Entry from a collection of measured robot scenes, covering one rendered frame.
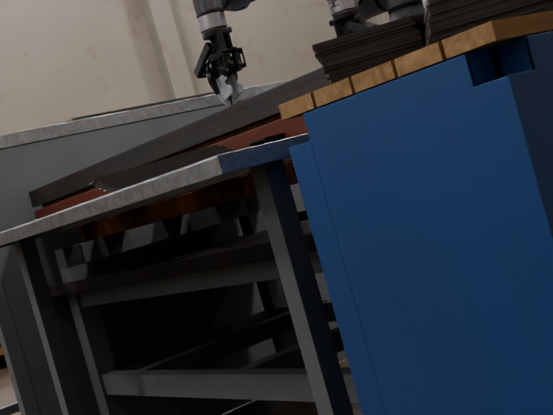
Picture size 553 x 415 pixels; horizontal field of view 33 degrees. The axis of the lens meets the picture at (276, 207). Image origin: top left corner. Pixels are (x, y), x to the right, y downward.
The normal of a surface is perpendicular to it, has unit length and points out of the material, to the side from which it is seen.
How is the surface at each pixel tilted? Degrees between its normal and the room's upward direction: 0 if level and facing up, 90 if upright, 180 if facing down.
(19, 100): 90
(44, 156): 90
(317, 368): 90
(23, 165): 90
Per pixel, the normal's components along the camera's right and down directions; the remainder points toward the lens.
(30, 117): 0.49, -0.12
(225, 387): -0.77, 0.22
